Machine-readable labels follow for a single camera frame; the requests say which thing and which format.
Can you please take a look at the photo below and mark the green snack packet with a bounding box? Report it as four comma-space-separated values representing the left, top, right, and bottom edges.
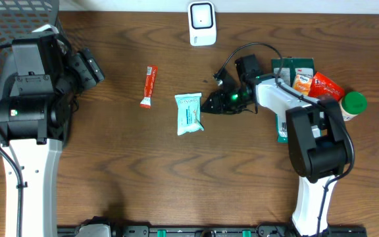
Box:
276, 57, 315, 144

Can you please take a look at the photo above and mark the small orange juice box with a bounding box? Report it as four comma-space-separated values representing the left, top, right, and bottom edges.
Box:
292, 74, 313, 96

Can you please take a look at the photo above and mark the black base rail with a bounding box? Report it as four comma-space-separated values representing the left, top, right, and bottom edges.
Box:
57, 224, 367, 237

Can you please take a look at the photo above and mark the red snack stick packet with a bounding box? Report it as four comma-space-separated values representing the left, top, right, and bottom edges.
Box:
139, 65, 158, 109

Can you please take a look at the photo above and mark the green lid white jar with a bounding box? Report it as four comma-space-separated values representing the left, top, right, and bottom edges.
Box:
339, 92, 368, 121

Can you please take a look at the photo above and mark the pale green wipes packet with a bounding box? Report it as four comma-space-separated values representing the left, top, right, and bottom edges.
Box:
174, 93, 204, 136

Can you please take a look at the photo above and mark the orange red snack pouch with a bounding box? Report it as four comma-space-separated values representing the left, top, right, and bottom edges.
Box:
308, 72, 345, 101

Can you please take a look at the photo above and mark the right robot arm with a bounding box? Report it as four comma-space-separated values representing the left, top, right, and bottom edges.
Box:
201, 55, 355, 236

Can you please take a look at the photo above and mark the white barcode scanner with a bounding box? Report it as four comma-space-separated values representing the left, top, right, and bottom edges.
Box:
188, 1, 217, 47

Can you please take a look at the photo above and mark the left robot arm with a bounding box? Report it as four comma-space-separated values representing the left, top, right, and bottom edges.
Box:
0, 31, 105, 236

